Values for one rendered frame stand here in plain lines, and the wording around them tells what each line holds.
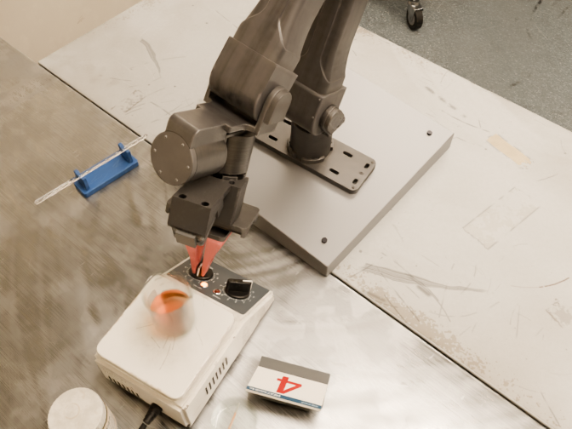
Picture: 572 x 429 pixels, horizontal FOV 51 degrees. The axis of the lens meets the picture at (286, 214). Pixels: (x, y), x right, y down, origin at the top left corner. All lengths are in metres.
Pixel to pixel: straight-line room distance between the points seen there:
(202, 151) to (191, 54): 0.57
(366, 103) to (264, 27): 0.39
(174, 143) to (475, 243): 0.48
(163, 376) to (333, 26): 0.45
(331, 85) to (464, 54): 1.96
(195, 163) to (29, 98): 0.60
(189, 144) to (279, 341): 0.31
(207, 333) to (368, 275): 0.26
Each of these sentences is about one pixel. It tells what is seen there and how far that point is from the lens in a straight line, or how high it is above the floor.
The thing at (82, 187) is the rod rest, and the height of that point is 0.91.
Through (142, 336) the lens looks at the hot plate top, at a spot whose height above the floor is 0.99.
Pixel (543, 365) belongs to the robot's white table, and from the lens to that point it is 0.84.
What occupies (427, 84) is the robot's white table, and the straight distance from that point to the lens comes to 1.12.
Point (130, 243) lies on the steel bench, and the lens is 0.90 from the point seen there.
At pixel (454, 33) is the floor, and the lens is 2.82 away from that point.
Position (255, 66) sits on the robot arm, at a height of 1.22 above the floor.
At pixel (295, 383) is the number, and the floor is 0.92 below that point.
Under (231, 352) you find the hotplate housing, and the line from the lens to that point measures 0.74.
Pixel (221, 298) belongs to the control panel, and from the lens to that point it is 0.75.
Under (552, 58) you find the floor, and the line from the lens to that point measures 2.82.
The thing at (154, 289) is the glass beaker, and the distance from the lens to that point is 0.69.
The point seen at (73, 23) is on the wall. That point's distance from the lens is 2.32.
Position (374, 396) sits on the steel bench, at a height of 0.90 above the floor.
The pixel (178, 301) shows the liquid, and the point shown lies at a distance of 0.69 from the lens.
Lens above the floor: 1.62
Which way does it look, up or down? 53 degrees down
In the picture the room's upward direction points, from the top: straight up
